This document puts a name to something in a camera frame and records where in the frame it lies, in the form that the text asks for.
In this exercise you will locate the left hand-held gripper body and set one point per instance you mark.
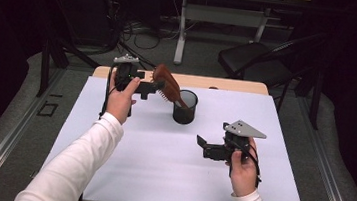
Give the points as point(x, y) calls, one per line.
point(125, 74)

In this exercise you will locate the light wooden table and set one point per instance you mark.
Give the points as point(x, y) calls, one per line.
point(208, 83)

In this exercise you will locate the black folding chair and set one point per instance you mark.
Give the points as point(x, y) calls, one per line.
point(254, 63)

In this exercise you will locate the black metal stand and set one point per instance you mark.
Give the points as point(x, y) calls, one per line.
point(45, 66)

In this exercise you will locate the desk with white legs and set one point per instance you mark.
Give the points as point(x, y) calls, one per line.
point(222, 15)

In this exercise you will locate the brown wooden hairbrush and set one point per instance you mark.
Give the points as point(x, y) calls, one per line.
point(168, 79)

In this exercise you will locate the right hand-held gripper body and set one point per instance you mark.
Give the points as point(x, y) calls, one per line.
point(243, 130)

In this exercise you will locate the person's right hand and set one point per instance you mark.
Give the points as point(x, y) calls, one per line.
point(243, 177)

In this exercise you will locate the black mesh pen cup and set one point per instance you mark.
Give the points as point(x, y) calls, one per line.
point(183, 115)

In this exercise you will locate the white table mat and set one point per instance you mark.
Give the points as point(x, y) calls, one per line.
point(166, 166)

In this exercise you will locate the aluminium floor rail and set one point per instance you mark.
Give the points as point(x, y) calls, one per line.
point(11, 136)
point(326, 176)

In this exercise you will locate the person's left hand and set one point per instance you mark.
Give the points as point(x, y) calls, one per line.
point(119, 104)

